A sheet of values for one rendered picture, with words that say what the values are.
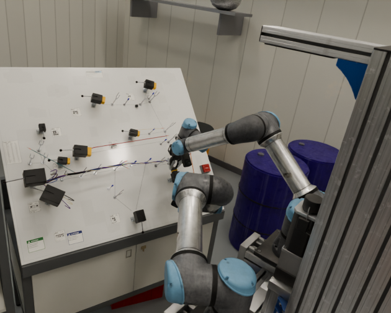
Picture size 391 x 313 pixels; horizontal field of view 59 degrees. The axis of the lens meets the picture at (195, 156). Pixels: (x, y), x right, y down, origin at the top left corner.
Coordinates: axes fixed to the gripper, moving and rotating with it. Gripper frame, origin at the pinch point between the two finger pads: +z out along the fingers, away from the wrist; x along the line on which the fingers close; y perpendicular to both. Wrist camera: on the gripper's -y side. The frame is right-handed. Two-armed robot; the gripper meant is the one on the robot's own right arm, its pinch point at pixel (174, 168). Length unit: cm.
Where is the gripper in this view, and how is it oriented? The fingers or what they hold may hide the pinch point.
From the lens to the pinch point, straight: 205.2
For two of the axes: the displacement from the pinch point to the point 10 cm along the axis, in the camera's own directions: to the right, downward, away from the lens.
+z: -3.2, 6.9, 6.5
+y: -4.5, -7.2, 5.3
